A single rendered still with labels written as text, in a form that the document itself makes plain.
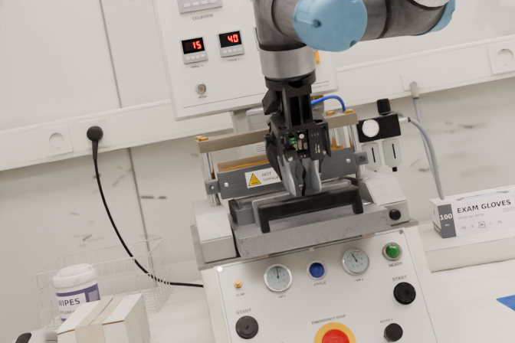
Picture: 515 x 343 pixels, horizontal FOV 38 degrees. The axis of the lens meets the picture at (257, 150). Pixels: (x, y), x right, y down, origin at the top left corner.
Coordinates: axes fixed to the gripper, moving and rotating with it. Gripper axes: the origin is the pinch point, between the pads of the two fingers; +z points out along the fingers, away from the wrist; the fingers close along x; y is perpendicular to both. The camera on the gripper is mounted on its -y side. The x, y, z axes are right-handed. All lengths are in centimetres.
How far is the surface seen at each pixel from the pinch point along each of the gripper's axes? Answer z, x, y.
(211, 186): 0.5, -12.8, -10.4
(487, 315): 25.2, 26.9, 5.3
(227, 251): 6.1, -12.7, 1.4
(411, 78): 7, 40, -63
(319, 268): 9.5, 0.2, 5.9
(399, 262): 11.3, 12.5, 6.2
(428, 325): 18.3, 14.0, 13.1
